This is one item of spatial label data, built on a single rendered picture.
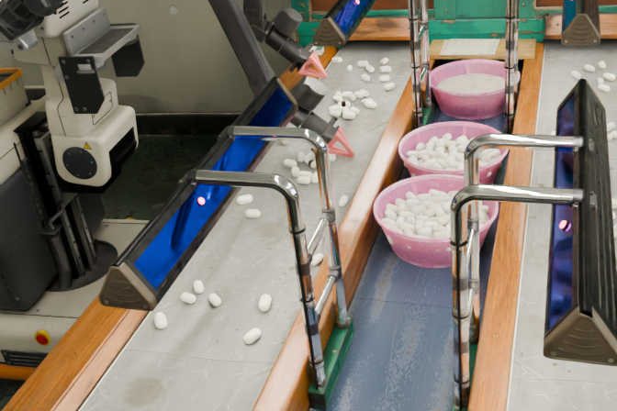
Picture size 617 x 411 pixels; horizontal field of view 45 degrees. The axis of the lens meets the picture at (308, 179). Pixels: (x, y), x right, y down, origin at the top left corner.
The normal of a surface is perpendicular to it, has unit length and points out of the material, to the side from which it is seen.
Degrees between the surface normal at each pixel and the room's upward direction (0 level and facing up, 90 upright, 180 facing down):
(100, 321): 0
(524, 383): 0
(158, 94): 90
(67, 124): 90
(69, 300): 0
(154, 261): 58
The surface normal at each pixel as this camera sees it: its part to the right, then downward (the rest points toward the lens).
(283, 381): -0.11, -0.86
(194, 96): -0.22, 0.50
